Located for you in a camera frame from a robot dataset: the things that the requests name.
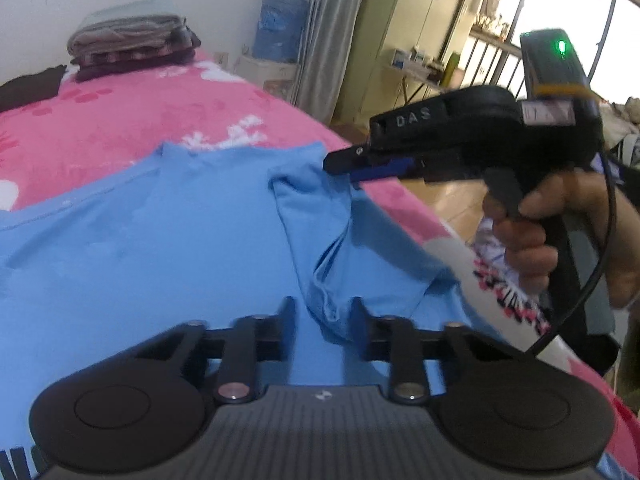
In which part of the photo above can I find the teal folded towel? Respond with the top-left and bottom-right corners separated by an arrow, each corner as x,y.
80,4 -> 178,26

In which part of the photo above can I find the blue t-shirt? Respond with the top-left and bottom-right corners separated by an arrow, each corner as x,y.
0,141 -> 626,480

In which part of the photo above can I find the person's right hand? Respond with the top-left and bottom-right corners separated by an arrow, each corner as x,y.
482,170 -> 640,309

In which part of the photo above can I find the pale yellow wardrobe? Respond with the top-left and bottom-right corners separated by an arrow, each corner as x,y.
332,0 -> 481,126

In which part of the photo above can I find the dark maroon folded garment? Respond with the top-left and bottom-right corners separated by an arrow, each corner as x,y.
75,57 -> 197,83

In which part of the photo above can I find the grey curtain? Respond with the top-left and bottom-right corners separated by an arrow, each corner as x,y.
295,0 -> 373,126

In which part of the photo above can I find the pink floral blanket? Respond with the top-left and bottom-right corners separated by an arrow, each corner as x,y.
0,47 -> 640,480

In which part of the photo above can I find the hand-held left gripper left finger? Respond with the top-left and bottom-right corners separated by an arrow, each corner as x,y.
127,296 -> 298,403

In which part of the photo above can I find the black folded garment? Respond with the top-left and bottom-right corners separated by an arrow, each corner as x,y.
0,64 -> 68,113

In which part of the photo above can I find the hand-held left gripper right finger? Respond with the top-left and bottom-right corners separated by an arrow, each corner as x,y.
350,297 -> 511,405

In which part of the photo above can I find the blue water bottle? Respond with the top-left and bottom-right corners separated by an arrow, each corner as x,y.
252,0 -> 308,63

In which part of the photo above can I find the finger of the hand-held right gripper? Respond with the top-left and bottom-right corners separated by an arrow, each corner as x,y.
350,157 -> 417,184
324,146 -> 377,175

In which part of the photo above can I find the folding table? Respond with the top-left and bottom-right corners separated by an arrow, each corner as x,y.
390,59 -> 451,121

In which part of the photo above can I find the white water dispenser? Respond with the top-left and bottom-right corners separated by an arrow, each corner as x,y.
235,55 -> 301,103

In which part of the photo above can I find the stack of folded grey clothes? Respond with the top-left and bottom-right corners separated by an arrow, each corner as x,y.
74,42 -> 201,69

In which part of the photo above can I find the grey folded garment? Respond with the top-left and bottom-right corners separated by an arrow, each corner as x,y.
67,14 -> 190,55

